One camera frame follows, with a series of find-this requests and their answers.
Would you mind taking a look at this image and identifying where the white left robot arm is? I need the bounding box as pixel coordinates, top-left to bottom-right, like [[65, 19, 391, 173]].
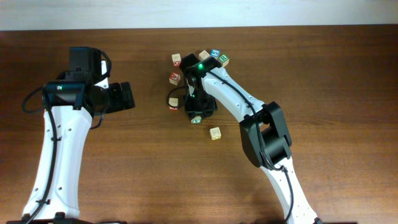
[[18, 47, 135, 223]]

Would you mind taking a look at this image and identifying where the wooden block green R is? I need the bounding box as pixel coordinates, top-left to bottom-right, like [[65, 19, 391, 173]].
[[218, 54, 229, 67]]

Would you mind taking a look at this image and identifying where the wooden block red bottom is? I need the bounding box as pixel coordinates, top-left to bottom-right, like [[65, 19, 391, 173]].
[[168, 98, 178, 110]]

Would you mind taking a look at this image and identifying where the wooden block green V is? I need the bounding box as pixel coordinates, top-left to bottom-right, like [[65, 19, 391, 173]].
[[191, 116, 202, 124]]

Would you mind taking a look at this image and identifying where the wooden block red G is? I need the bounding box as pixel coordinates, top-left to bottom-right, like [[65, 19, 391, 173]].
[[171, 54, 182, 67]]

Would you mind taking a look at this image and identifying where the wooden block red print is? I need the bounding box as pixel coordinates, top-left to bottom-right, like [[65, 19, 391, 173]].
[[198, 50, 210, 61]]

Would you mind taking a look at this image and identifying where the wooden block red V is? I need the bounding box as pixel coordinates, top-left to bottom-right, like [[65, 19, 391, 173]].
[[169, 72, 181, 85]]

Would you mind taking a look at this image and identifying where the wooden block yellow side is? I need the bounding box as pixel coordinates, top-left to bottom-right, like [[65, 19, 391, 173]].
[[210, 127, 221, 140]]

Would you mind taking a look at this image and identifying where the wooden block blue S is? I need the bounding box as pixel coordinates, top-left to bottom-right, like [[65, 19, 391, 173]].
[[210, 49, 221, 58]]

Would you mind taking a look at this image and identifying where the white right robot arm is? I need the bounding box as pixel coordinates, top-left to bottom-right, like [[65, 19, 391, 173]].
[[179, 54, 321, 224]]

